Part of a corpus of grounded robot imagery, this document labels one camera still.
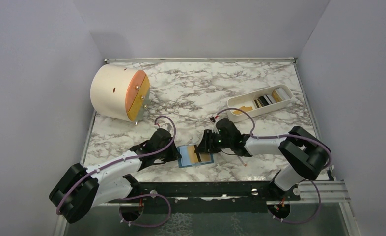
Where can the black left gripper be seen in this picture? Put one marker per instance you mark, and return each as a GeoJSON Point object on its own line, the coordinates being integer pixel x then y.
{"type": "Point", "coordinates": [175, 155]}

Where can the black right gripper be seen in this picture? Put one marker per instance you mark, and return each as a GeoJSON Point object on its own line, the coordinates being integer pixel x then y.
{"type": "Point", "coordinates": [206, 145]}

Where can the blue card holder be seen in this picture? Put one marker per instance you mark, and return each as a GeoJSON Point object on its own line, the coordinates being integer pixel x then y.
{"type": "Point", "coordinates": [183, 161]}

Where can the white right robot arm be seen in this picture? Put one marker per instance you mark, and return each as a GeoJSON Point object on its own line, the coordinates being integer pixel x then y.
{"type": "Point", "coordinates": [306, 155]}

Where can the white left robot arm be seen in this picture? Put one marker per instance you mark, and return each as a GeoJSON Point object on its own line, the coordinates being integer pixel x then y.
{"type": "Point", "coordinates": [82, 188]}

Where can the yellow card in tray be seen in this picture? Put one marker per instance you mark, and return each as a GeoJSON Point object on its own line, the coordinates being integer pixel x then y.
{"type": "Point", "coordinates": [242, 110]}

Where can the grey card stack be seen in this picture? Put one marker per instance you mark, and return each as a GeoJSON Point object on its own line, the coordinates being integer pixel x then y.
{"type": "Point", "coordinates": [272, 97]}

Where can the orange capped white marker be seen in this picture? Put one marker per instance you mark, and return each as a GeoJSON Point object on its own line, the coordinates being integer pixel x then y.
{"type": "Point", "coordinates": [242, 161]}

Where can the cream oblong plastic tray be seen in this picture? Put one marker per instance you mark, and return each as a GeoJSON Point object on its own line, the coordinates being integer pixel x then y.
{"type": "Point", "coordinates": [246, 100]}

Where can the cream cylinder orange lid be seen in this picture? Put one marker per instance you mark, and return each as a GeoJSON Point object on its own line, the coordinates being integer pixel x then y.
{"type": "Point", "coordinates": [119, 92]}

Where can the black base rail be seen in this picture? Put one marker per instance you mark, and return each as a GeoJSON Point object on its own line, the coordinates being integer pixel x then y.
{"type": "Point", "coordinates": [197, 197]}

